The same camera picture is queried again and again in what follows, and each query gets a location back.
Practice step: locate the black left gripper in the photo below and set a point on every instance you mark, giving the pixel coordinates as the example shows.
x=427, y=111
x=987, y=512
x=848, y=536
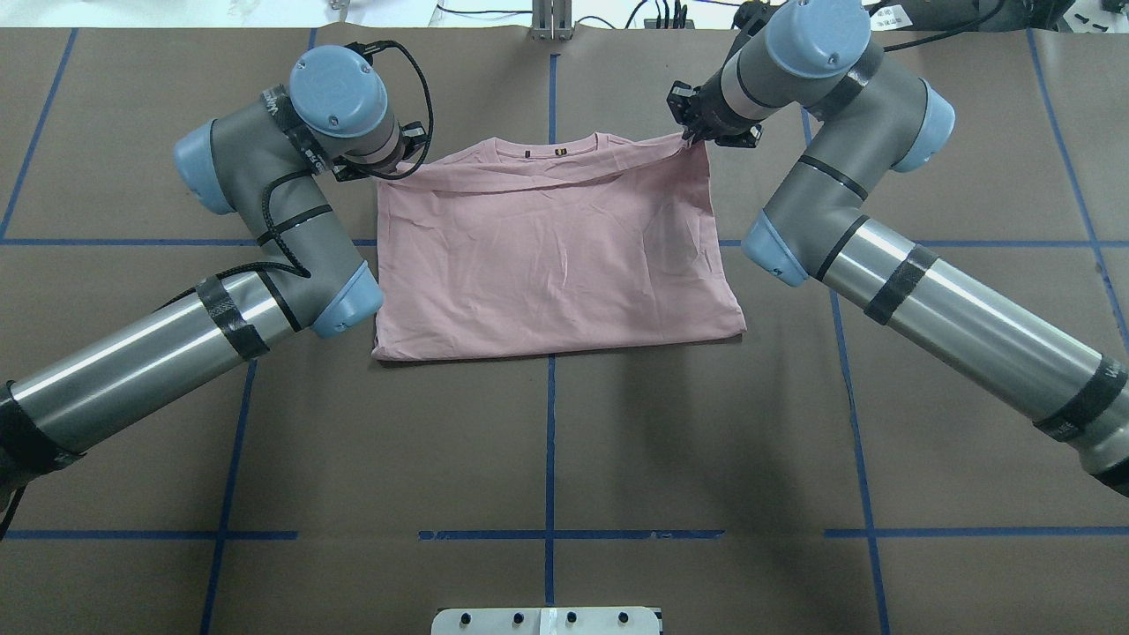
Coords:
x=363, y=167

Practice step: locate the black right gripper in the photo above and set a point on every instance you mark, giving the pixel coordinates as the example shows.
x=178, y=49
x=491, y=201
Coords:
x=711, y=123

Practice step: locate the pink printed t-shirt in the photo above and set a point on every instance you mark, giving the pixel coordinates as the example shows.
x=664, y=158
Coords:
x=509, y=250

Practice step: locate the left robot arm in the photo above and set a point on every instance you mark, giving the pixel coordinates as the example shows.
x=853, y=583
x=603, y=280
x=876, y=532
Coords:
x=333, y=116

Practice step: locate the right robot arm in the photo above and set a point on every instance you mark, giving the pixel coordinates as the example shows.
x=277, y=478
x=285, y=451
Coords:
x=937, y=195

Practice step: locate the aluminium frame post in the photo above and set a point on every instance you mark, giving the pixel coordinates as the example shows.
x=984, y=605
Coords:
x=552, y=20

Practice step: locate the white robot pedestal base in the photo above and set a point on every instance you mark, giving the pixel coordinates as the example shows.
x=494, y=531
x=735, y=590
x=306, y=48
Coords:
x=549, y=620

